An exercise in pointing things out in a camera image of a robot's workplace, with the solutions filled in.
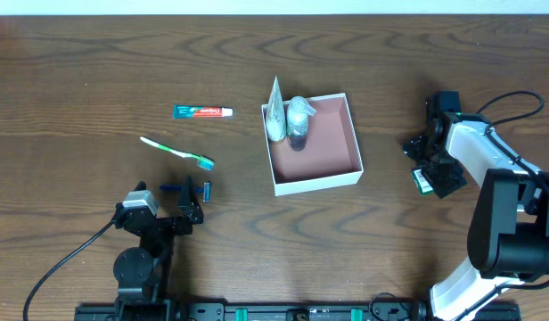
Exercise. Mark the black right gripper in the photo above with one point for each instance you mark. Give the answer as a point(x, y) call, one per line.
point(435, 161)

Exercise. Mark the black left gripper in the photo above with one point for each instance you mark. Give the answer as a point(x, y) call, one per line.
point(163, 223)

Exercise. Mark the green white soap bar box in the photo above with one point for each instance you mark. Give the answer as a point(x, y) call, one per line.
point(423, 185)

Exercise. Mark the white Pantene conditioner tube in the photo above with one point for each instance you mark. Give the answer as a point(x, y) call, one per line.
point(275, 115)

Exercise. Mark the clear purple soap pump bottle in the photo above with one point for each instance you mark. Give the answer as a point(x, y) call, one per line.
point(298, 113)

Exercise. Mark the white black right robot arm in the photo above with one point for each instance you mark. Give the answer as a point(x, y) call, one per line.
point(508, 238)

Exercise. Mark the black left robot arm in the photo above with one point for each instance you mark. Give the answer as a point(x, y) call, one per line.
point(142, 271)

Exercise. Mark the blue disposable razor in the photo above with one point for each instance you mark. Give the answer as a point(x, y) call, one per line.
point(205, 190)

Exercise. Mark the green white toothbrush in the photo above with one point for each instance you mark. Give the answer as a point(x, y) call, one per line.
point(202, 161)

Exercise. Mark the Colgate toothpaste tube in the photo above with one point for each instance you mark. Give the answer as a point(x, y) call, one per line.
point(200, 112)

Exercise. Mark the white box pink interior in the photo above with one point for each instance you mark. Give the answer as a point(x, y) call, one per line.
point(331, 157)

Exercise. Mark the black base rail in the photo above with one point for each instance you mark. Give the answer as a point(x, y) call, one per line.
point(394, 310)

